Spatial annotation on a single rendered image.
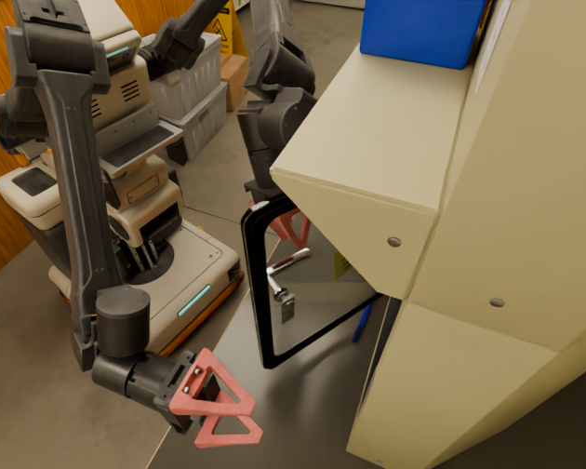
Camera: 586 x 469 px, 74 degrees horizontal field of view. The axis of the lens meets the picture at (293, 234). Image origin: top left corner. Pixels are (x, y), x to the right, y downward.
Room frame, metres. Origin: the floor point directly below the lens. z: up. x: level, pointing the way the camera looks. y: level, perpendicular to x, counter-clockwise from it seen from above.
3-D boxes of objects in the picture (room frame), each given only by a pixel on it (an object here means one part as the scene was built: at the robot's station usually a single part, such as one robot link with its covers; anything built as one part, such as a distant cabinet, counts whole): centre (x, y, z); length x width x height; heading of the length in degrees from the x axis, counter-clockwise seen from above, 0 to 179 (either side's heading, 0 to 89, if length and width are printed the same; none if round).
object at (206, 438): (0.14, 0.08, 1.18); 0.09 x 0.07 x 0.07; 69
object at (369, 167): (0.33, -0.10, 1.46); 0.32 x 0.11 x 0.10; 158
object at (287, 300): (0.30, 0.01, 1.18); 0.02 x 0.02 x 0.06; 34
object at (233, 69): (3.06, 0.57, 0.14); 0.41 x 0.32 x 0.28; 164
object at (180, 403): (0.15, 0.08, 1.25); 0.09 x 0.07 x 0.07; 69
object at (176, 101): (2.48, 0.77, 0.49); 0.60 x 0.42 x 0.33; 158
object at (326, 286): (0.37, -0.07, 1.19); 0.30 x 0.01 x 0.40; 124
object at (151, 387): (0.17, 0.15, 1.21); 0.07 x 0.07 x 0.10; 69
